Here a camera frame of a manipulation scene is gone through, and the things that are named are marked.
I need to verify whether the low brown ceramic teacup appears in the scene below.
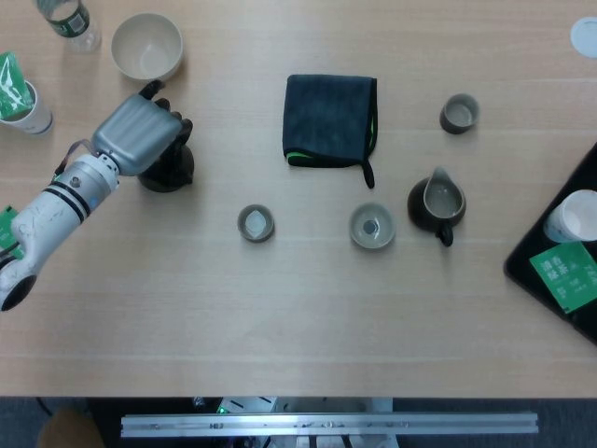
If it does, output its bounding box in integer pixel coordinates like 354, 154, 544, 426
236, 203, 276, 243

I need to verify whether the green tea packet white text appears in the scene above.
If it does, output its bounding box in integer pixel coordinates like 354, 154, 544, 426
0, 205, 24, 260
529, 241, 597, 315

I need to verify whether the brown ceramic pitcher with handle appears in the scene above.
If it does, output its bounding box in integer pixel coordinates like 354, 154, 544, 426
407, 166, 468, 247

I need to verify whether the orange brown round seat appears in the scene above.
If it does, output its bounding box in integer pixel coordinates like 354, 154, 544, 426
38, 408, 106, 448

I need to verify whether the white round cable cap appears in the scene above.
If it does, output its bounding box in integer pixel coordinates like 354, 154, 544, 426
569, 17, 597, 59

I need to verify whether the grey ceramic tea strainer bowl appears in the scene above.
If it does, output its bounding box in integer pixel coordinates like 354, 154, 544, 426
349, 202, 397, 250

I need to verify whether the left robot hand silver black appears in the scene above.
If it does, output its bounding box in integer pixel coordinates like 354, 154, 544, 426
90, 79, 194, 177

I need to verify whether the grey teacup upper right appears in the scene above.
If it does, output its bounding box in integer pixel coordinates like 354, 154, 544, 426
438, 93, 480, 135

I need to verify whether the black tray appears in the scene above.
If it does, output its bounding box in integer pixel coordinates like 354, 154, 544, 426
503, 142, 597, 346

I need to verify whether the black cast iron teapot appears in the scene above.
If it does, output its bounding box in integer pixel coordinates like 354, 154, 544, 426
138, 134, 197, 193

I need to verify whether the beige round bowl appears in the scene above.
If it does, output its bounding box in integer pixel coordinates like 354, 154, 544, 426
110, 12, 184, 85

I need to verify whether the white paper cup blue print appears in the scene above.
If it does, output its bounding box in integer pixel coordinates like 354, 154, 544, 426
0, 79, 54, 137

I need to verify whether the clear plastic bottle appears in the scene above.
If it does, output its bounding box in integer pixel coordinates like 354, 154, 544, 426
35, 0, 103, 55

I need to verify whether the dark grey folded cloth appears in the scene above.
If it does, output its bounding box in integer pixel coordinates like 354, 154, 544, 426
283, 74, 379, 190

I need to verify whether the aluminium profile rail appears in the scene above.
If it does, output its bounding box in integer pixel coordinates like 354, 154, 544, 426
120, 412, 540, 439

